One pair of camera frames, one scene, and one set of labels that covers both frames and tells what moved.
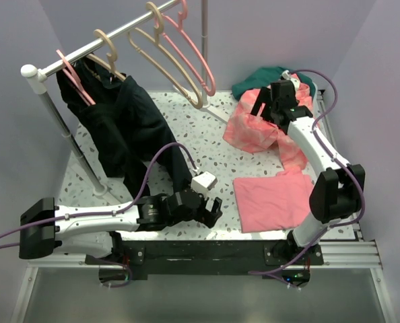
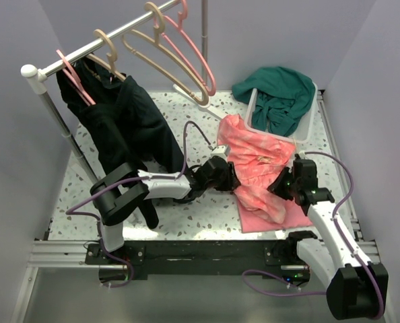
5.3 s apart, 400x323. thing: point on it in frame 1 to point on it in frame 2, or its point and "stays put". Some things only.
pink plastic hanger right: x=179 y=25 stays put
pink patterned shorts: x=247 y=133 to x=256 y=165
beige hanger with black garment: x=110 y=67 stays put
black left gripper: x=204 y=215 to x=231 y=180
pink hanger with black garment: x=71 y=77 stays put
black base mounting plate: x=205 y=258 stays put
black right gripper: x=264 y=97 to x=275 y=187
